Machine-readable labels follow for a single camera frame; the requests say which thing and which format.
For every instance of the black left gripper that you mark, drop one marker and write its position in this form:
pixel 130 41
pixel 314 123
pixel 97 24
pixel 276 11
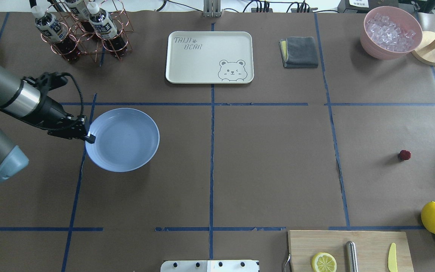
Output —
pixel 50 110

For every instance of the blue round plate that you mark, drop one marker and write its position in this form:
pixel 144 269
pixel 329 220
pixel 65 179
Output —
pixel 125 140

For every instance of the red strawberry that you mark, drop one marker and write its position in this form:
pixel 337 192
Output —
pixel 404 155

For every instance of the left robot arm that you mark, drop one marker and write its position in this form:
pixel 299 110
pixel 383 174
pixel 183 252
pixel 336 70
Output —
pixel 27 100

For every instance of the left tea bottle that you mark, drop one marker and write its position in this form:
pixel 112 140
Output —
pixel 55 33

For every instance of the tea bottle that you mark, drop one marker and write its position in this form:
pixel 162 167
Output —
pixel 55 33
pixel 107 30
pixel 79 10

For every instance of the right tea bottle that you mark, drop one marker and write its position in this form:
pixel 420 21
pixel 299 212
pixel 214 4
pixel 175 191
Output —
pixel 107 30

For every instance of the bottom tea bottle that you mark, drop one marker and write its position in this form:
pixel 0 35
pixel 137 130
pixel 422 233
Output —
pixel 79 10

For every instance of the cream bear tray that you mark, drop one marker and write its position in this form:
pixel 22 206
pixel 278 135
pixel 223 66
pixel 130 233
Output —
pixel 209 57

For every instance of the grey yellow folded cloth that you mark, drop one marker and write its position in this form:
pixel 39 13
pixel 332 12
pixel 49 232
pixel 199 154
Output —
pixel 299 52

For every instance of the wooden cutting board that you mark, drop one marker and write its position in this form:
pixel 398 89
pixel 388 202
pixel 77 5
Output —
pixel 372 249

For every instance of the lemon slice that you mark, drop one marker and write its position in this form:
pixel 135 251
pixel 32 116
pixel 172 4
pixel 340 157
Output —
pixel 323 262

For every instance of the steel cylinder black cap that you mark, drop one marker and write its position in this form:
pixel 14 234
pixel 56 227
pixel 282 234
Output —
pixel 352 257

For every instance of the pink bowl of ice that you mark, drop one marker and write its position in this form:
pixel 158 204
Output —
pixel 389 33

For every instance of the yellow plastic knife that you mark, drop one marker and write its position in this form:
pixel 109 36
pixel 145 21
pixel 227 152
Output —
pixel 392 258

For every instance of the copper wire bottle rack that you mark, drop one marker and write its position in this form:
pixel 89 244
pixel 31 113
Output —
pixel 88 46

